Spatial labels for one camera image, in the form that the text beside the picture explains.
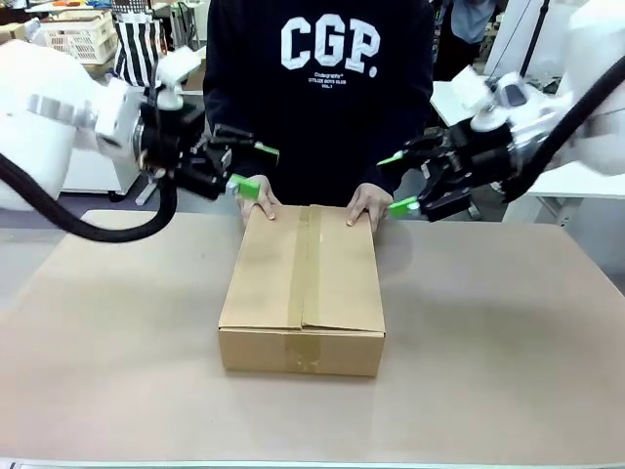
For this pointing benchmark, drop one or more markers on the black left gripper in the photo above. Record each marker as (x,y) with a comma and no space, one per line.
(171,146)

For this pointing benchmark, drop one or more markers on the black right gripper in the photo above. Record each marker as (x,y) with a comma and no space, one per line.
(483,156)

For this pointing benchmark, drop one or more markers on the brown cardboard packing box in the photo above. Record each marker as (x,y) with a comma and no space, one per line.
(342,273)

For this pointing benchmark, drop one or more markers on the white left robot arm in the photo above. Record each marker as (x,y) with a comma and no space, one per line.
(49,122)

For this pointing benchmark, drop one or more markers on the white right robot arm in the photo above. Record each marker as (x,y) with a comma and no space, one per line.
(586,112)

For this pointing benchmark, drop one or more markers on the small brown cardboard box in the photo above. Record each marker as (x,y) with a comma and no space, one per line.
(195,80)

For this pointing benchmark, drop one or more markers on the person's left hand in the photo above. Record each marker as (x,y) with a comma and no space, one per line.
(373,200)

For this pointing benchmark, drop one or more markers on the person's right hand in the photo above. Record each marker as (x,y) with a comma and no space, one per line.
(267,202)

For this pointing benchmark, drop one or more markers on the person in navy sweater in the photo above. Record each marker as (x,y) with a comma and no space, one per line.
(317,122)

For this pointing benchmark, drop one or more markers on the brown packing tape strip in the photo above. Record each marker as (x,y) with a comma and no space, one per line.
(305,273)

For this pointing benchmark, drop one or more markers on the white low cabinet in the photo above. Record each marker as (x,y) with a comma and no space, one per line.
(93,171)

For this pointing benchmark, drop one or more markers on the black white striped bag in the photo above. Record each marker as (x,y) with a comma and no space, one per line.
(134,49)

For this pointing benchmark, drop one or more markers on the bystander in blue-grey shirt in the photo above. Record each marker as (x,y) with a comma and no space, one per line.
(471,19)

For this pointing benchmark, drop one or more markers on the white leaning panel board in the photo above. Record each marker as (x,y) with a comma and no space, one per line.
(508,34)

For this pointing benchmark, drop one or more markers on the black tripod stand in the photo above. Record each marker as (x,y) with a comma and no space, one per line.
(534,34)

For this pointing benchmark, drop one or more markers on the cream plastic crate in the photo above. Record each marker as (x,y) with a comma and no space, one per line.
(80,36)

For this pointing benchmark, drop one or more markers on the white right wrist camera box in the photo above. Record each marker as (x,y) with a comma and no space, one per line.
(469,88)

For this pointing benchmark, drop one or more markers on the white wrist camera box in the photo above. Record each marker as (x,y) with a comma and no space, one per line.
(178,68)
(469,88)

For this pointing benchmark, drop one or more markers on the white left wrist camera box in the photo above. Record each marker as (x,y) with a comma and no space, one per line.
(178,68)

